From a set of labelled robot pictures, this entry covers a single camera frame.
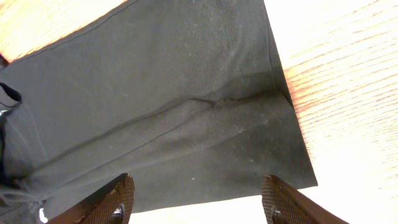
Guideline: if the black t-shirt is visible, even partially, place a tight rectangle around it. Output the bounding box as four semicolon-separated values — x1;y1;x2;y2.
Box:
1;0;317;223

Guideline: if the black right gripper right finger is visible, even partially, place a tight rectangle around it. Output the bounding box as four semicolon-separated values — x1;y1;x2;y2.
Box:
262;175;347;224

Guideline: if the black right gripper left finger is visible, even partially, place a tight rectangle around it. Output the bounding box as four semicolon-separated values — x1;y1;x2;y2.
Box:
48;173;135;224

